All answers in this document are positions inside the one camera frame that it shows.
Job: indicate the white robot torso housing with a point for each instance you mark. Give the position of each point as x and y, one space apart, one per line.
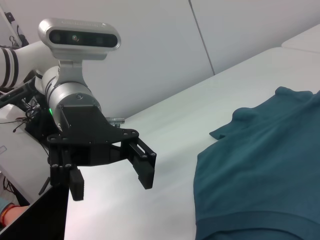
20 150

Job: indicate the black metal bracket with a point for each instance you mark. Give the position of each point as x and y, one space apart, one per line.
15 95

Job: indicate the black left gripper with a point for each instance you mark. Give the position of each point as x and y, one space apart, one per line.
92 140

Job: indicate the black table side panel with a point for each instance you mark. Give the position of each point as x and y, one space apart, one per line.
37 220

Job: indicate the silver metal clamp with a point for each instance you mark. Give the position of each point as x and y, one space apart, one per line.
115 121

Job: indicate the person forearm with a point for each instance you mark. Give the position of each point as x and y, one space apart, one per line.
17 213

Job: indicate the white and silver left robot arm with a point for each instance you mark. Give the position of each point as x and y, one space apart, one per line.
72 97

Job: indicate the teal t-shirt with FREE print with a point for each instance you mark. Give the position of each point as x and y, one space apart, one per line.
255 175

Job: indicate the silver left camera bracket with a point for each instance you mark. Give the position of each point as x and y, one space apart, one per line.
71 72

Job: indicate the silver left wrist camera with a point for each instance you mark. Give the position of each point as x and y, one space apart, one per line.
82 37

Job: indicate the thin black rod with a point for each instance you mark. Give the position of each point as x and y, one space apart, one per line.
43 186

